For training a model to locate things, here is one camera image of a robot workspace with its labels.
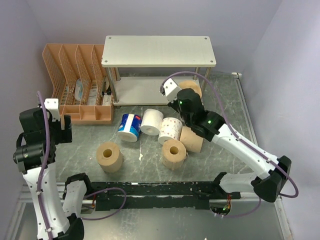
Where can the blue wrapped paper roll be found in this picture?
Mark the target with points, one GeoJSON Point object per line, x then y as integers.
{"type": "Point", "coordinates": [130, 127]}

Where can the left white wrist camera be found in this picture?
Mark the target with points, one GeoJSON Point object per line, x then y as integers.
{"type": "Point", "coordinates": [52, 104]}

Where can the plain white paper roll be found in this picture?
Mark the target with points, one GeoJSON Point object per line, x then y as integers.
{"type": "Point", "coordinates": [151, 122]}

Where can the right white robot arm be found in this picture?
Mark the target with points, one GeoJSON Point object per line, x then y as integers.
{"type": "Point", "coordinates": [270, 172]}

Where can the tissue pack in organizer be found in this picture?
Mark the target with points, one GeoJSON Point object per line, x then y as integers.
{"type": "Point", "coordinates": [80, 93]}

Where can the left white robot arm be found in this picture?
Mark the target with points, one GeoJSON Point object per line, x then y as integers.
{"type": "Point", "coordinates": [58, 216]}

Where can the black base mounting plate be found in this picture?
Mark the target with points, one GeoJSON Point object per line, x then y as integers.
{"type": "Point", "coordinates": [149, 195]}

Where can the brown paper roll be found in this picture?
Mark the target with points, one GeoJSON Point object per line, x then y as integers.
{"type": "Point", "coordinates": [191, 141]}

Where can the white wall plug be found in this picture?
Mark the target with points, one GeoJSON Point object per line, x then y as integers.
{"type": "Point", "coordinates": [237, 74]}

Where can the white two-tier metal shelf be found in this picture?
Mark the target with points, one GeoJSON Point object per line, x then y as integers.
{"type": "Point", "coordinates": [141, 52]}

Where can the aluminium frame rail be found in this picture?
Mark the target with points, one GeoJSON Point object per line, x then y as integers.
{"type": "Point", "coordinates": [279, 206]}

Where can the orange plastic file organizer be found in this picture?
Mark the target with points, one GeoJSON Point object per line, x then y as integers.
{"type": "Point", "coordinates": [65, 64]}

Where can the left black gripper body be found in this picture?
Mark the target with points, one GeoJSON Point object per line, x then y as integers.
{"type": "Point", "coordinates": [55, 130]}

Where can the white floral roll centre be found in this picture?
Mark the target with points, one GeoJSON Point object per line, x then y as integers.
{"type": "Point", "coordinates": [170, 129]}

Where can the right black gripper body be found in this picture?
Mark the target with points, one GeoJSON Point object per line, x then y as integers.
{"type": "Point", "coordinates": [175, 105]}

